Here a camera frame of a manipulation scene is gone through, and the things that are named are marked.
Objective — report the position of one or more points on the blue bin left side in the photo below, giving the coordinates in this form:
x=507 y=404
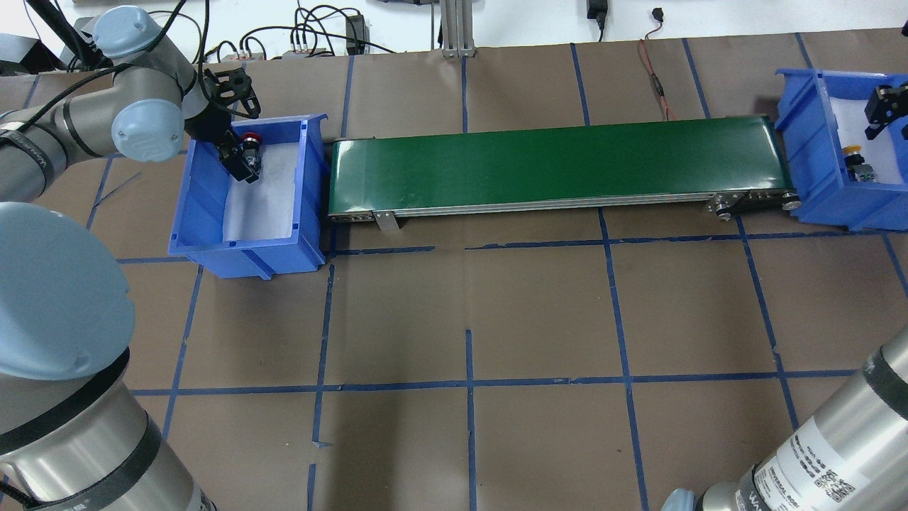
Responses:
x=197 y=228

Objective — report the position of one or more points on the white foam pad right bin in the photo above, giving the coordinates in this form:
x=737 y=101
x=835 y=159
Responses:
x=879 y=153

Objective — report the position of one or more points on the white foam pad bin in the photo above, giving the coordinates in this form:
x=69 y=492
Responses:
x=879 y=153
x=263 y=210

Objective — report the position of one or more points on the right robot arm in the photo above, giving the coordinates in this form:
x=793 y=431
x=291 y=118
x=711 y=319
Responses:
x=849 y=455

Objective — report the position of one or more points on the yellow push button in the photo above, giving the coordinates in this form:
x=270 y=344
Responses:
x=857 y=169

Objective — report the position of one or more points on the blue bin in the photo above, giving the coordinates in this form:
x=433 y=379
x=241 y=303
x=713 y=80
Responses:
x=815 y=158
x=197 y=228

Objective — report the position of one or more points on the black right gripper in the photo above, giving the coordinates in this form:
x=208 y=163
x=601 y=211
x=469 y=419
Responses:
x=895 y=104

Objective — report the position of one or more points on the aluminium frame post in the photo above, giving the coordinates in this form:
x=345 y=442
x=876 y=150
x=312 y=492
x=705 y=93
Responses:
x=457 y=39

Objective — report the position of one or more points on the blue bin right side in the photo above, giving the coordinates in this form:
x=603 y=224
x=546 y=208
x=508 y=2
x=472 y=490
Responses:
x=815 y=158

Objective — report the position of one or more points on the green conveyor belt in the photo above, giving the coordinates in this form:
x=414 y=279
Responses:
x=732 y=166

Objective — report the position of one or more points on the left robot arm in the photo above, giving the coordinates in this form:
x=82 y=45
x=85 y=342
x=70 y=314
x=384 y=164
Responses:
x=74 y=436

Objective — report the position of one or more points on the white foam pad left bin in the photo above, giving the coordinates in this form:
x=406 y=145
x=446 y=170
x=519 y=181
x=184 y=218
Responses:
x=263 y=210

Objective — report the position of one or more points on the red push button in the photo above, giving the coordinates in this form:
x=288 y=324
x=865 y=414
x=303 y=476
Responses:
x=251 y=144

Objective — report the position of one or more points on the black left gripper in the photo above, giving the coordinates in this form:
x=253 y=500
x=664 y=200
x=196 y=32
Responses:
x=208 y=125

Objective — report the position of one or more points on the black power adapter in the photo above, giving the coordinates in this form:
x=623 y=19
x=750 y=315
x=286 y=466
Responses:
x=355 y=34

